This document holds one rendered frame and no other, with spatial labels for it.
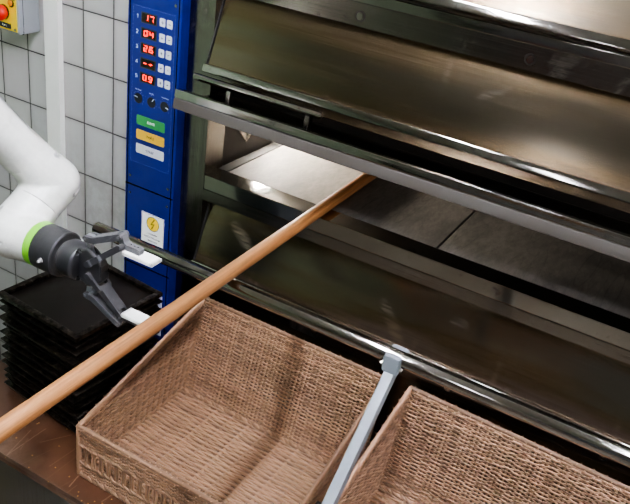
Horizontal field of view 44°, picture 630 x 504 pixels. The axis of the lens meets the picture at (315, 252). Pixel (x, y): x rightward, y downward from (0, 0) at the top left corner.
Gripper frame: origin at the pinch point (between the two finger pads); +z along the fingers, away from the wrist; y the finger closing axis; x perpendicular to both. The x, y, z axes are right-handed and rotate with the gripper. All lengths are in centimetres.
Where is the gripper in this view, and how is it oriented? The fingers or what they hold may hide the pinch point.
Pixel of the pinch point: (150, 292)
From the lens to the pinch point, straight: 148.3
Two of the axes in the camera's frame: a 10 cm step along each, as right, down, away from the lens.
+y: -1.3, 8.7, 4.8
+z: 8.7, 3.4, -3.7
